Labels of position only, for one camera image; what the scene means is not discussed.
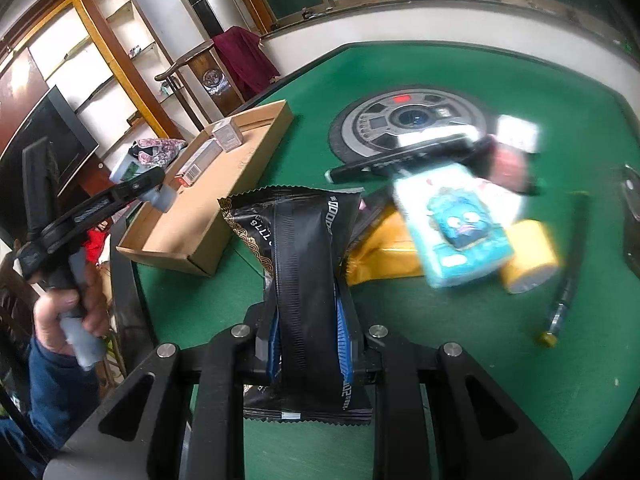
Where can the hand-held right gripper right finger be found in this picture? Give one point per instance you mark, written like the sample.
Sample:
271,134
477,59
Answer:
344,346

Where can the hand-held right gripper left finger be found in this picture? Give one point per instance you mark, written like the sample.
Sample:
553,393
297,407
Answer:
272,346

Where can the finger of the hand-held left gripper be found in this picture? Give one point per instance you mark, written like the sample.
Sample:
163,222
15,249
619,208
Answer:
100,205

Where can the black snack packet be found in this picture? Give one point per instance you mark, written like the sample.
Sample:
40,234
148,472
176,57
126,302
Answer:
300,260

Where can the yellow snack packet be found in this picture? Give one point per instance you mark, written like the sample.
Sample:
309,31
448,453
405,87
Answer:
385,255

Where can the cardboard box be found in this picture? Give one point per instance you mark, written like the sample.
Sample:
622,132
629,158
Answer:
220,200

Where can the light blue tissue packet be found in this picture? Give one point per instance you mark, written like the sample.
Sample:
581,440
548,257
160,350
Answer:
450,210

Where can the yellow tape roll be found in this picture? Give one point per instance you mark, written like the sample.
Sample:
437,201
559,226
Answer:
530,255

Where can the person's left forearm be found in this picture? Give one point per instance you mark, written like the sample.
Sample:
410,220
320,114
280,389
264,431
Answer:
50,395

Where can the person's left hand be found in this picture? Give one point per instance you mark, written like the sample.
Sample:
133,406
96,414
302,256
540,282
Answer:
47,320

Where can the red bag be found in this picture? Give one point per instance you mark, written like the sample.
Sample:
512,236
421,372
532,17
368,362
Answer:
96,250

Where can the black television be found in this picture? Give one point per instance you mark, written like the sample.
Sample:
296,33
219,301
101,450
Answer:
45,135

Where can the floral cloth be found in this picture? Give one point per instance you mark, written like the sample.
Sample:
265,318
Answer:
160,150

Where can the small red white box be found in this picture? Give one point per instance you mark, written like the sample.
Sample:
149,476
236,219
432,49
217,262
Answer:
197,162

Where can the small grey box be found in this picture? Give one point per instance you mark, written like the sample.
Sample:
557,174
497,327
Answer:
226,133

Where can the wooden shelf cabinet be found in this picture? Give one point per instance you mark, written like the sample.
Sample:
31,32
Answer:
100,50

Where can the wooden chair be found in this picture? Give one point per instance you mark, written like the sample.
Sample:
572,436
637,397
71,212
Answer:
210,80

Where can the black marker green cap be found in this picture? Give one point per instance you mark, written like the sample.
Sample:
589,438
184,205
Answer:
380,166

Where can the maroon cloth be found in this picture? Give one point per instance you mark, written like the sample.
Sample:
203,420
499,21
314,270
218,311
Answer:
245,60

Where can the round grey table disc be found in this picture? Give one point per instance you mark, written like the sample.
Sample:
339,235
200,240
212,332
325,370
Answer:
370,125

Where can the clear case red item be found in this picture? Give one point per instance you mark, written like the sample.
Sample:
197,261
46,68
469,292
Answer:
507,165

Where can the black pen yellow tip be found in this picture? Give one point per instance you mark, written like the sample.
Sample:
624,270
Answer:
575,240

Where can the white charger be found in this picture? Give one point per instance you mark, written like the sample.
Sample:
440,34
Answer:
520,132

